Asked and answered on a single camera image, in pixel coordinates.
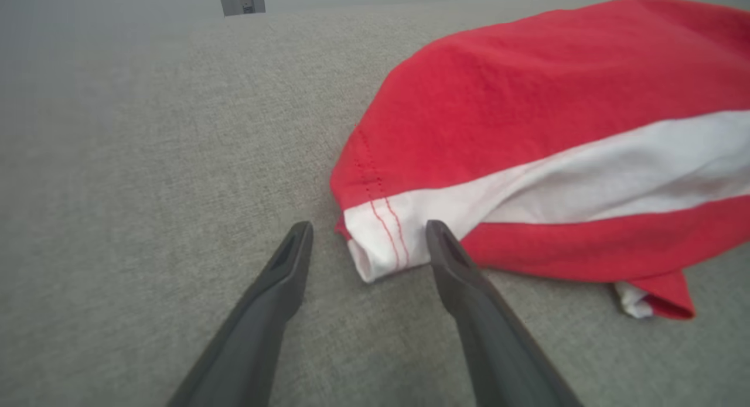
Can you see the red shorts with white stripe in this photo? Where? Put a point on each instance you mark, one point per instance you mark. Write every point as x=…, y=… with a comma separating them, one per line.
x=556, y=102

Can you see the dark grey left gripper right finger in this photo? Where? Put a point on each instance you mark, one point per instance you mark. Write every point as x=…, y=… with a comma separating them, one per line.
x=498, y=348

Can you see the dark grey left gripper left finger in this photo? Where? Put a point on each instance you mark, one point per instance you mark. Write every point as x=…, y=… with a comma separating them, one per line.
x=252, y=348

